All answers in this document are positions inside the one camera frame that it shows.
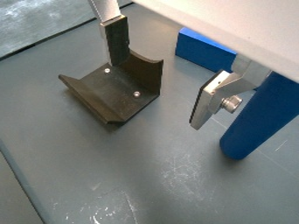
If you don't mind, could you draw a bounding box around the gripper 2 metal left finger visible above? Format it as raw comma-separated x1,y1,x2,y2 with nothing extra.
88,0,130,67

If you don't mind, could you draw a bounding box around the gripper 2 metal right finger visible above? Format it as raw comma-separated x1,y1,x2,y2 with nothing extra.
190,54,273,130

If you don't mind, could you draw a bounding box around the blue round cylinder peg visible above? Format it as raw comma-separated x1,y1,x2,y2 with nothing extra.
219,73,299,160

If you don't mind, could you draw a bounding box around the black curved cradle holder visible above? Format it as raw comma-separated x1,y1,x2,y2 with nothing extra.
59,52,164,124

